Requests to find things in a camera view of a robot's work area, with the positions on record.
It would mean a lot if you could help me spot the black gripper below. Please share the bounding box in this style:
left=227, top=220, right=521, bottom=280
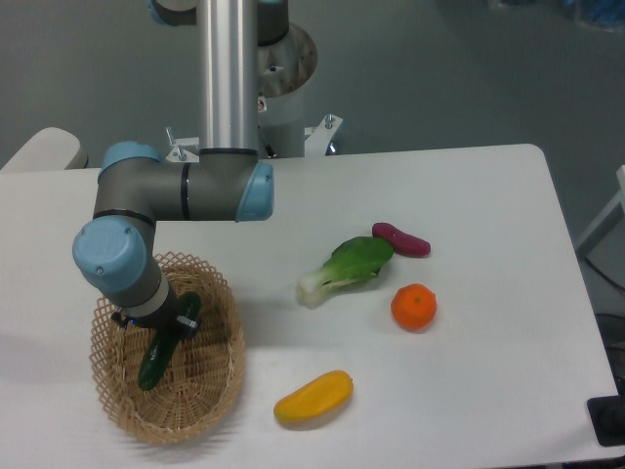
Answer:
left=110, top=292, right=201, bottom=340

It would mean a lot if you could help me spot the dark green cucumber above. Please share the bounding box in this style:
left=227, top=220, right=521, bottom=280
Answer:
left=138, top=291, right=201, bottom=391

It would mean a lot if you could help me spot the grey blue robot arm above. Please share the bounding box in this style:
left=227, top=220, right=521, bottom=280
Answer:
left=72, top=1, right=289, bottom=334

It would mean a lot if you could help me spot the woven wicker basket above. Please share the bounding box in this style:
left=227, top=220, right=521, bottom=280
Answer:
left=90, top=252, right=245, bottom=445

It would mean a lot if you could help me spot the yellow mango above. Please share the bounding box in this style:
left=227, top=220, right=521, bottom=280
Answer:
left=273, top=370, right=354, bottom=431

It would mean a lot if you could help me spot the green bok choy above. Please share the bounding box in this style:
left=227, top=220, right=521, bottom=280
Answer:
left=296, top=236, right=395, bottom=306

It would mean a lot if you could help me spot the white chair armrest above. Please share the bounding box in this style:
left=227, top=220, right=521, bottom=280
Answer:
left=1, top=127, right=89, bottom=174

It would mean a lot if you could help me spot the orange tangerine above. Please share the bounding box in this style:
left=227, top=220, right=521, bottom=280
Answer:
left=391, top=283, right=438, bottom=330

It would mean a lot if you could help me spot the purple sweet potato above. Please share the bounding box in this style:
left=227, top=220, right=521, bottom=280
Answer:
left=371, top=223, right=432, bottom=258

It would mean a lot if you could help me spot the white furniture at right edge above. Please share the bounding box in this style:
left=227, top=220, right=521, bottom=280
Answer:
left=574, top=165, right=624, bottom=258

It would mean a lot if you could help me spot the black device at table edge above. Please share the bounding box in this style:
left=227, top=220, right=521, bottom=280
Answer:
left=587, top=396, right=624, bottom=448

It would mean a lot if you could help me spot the white metal base frame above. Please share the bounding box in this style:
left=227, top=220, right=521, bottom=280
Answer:
left=165, top=113, right=344, bottom=163

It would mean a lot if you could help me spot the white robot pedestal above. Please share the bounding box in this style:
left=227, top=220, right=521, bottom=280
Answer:
left=258, top=22, right=318, bottom=158

